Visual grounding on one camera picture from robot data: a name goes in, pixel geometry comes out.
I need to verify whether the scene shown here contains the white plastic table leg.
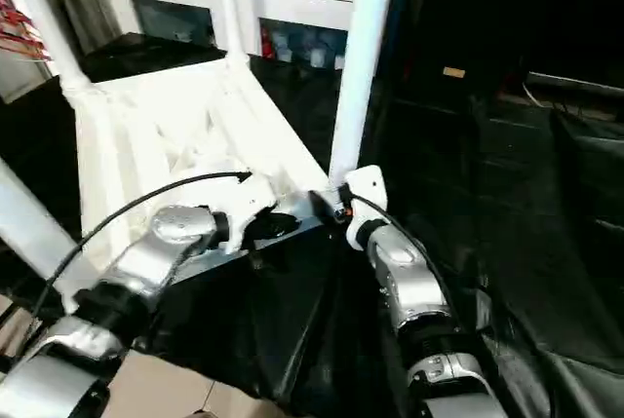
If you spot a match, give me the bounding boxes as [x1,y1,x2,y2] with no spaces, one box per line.
[214,0,250,63]
[0,157,94,315]
[329,0,399,190]
[4,0,94,93]

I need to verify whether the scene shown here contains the red wire clothes hangers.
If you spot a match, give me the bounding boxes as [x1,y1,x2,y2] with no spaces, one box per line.
[0,0,50,63]

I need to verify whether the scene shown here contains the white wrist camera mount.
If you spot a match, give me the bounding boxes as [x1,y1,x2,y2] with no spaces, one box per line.
[343,164,389,251]
[218,173,279,253]

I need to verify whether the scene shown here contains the long dark bar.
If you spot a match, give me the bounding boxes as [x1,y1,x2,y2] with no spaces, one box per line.
[526,71,624,97]

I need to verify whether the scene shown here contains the black mat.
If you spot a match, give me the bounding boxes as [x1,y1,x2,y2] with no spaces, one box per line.
[0,32,624,418]

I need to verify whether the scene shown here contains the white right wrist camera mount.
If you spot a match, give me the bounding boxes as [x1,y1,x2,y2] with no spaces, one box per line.
[343,164,389,251]

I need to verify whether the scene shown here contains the white plastic table top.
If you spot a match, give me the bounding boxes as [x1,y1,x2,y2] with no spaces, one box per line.
[60,55,340,315]

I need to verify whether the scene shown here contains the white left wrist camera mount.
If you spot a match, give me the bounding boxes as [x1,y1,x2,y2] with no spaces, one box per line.
[218,173,279,253]

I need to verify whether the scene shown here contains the black folding stand frame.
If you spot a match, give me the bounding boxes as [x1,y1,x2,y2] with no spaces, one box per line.
[0,295,50,375]

